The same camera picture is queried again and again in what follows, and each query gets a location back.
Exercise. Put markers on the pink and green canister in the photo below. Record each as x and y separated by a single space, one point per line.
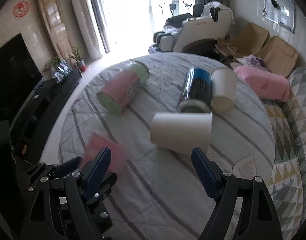
120 90

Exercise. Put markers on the quilted triangle pattern sofa cover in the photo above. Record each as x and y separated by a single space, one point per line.
287 185

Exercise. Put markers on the photo frame on cabinet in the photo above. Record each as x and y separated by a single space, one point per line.
62 69

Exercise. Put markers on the blue and black can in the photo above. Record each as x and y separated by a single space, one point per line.
196 93

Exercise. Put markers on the right tan sofa cushion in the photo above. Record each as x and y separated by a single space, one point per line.
279 56

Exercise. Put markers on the wall whiteboard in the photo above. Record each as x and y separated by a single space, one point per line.
280 12

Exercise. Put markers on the white massage chair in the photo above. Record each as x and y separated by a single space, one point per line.
208 22

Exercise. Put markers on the far white paper cup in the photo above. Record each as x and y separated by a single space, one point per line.
224 85

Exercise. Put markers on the purple patterned pillow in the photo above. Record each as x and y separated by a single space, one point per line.
253 61

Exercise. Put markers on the red round wall decoration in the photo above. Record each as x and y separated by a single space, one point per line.
21 9

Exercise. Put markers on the near white paper cup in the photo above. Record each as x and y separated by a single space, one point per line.
181 132

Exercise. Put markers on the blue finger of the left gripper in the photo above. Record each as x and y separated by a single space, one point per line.
68 167

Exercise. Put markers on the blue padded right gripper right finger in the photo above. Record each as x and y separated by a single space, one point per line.
258 217

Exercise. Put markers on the small green potted plant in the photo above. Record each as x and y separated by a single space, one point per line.
52 65

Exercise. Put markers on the left grey curtain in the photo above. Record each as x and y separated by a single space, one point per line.
101 22

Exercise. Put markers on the tan sofa cushion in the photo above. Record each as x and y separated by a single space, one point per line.
251 39
279 56

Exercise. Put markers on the black television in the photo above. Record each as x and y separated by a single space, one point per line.
19 75

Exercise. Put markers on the pink towel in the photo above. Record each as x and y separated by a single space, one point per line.
265 84

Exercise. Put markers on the white standing air conditioner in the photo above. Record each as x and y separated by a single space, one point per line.
88 26

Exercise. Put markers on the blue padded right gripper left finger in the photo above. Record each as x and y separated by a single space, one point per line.
82 185

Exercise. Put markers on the potted plant in red pot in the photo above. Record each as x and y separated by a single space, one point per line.
79 61

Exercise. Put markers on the white paper cup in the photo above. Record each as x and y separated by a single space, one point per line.
181 132
224 85

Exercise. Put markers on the left tan sofa cushion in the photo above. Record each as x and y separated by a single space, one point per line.
251 39

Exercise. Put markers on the black tv cabinet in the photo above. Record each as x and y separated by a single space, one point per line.
31 128

